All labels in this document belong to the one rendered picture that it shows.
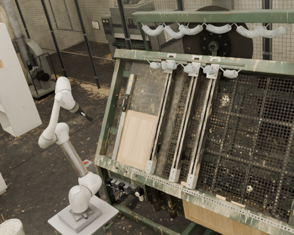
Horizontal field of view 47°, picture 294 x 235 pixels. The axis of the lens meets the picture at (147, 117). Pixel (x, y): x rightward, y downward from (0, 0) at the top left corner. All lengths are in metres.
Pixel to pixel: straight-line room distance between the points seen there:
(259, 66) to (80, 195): 1.89
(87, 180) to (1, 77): 3.77
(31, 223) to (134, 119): 2.06
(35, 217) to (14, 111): 2.62
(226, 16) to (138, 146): 1.53
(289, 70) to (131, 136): 1.69
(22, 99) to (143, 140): 3.81
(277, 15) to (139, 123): 1.64
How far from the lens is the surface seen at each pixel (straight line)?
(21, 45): 8.59
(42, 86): 8.45
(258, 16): 3.21
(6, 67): 6.62
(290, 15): 3.11
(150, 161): 3.32
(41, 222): 4.70
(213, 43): 3.51
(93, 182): 3.26
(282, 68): 2.82
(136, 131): 3.51
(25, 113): 6.92
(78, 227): 3.21
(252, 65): 2.91
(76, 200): 3.15
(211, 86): 3.06
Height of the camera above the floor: 2.95
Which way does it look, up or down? 28 degrees down
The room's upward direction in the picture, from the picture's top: 11 degrees counter-clockwise
